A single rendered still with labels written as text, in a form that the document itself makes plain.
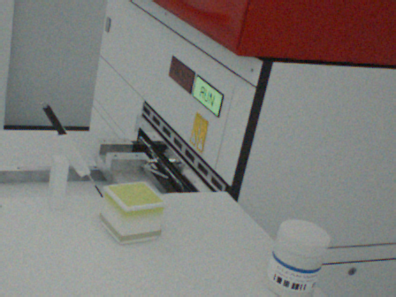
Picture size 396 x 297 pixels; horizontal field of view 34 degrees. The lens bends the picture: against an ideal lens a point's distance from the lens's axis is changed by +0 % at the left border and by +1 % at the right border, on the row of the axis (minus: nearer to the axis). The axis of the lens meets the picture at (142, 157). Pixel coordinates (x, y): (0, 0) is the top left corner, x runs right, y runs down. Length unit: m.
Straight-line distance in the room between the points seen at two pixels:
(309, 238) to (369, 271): 0.65
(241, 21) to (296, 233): 0.38
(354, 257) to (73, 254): 0.75
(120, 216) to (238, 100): 0.36
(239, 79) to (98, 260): 0.45
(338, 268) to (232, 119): 0.46
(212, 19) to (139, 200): 0.39
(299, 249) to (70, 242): 0.33
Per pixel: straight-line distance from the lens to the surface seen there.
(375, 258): 1.56
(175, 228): 1.06
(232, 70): 1.23
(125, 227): 0.97
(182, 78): 1.40
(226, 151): 1.23
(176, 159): 1.39
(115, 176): 1.39
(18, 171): 1.43
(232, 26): 1.14
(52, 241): 0.98
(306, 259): 0.93
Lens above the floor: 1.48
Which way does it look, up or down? 24 degrees down
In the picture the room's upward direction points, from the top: 10 degrees clockwise
